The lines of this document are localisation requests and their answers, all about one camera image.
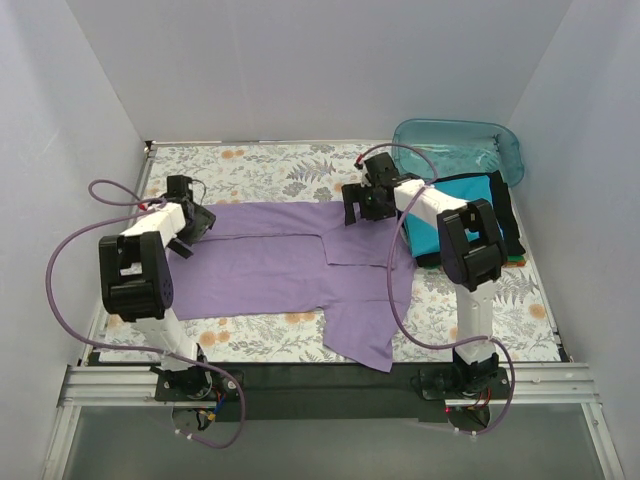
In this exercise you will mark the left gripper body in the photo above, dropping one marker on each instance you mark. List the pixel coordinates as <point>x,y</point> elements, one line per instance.
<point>195,232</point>

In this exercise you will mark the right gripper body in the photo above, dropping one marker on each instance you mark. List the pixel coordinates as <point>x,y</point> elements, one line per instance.
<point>356,203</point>

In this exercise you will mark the purple t shirt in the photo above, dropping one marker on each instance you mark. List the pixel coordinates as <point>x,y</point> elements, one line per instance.
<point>268,258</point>

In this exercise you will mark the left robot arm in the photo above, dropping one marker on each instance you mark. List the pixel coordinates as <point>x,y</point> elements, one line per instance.
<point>137,286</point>

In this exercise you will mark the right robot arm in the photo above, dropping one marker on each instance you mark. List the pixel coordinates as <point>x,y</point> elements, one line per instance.
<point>472,254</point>

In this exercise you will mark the teal folded t shirt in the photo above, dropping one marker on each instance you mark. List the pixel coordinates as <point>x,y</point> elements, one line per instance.
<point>424,203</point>

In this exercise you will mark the floral table mat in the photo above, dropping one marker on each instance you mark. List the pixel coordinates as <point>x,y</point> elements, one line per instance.
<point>315,173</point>

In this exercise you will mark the teal plastic bin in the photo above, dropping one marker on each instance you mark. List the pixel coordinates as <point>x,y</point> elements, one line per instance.
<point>452,147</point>

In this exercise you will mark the green folded t shirt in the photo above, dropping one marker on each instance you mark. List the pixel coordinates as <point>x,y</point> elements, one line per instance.
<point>517,261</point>

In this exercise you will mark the aluminium frame rail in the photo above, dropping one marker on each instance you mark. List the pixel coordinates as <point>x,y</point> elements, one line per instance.
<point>557,383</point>

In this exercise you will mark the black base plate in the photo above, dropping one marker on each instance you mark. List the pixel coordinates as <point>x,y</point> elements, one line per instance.
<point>337,391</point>

